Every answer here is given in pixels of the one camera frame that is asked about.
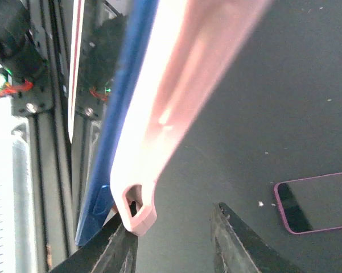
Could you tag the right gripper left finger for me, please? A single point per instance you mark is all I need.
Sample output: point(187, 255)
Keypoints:
point(113, 249)

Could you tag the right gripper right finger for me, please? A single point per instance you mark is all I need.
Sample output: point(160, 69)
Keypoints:
point(237, 248)

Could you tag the purple phone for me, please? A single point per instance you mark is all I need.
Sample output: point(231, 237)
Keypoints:
point(311, 204)

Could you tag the pink phone case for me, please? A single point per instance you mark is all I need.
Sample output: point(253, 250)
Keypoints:
point(190, 47)

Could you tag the blue phone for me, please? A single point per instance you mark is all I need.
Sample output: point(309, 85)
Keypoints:
point(106, 58)

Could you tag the white slotted cable duct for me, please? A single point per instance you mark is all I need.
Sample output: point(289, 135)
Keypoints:
point(17, 221)

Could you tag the black aluminium rail base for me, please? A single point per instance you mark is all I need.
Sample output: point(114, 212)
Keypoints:
point(50, 149)

